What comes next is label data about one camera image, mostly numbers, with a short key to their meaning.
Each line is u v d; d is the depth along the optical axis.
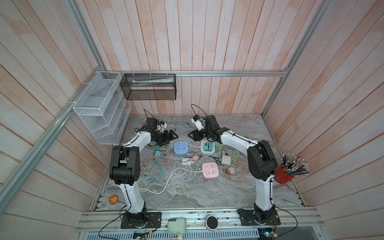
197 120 0.84
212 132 0.76
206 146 0.93
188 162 0.92
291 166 0.73
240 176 0.88
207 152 0.97
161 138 0.86
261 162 0.53
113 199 0.80
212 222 0.69
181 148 0.98
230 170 0.88
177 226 0.68
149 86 1.04
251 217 0.73
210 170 0.88
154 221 0.73
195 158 0.92
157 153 0.95
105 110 0.71
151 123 0.79
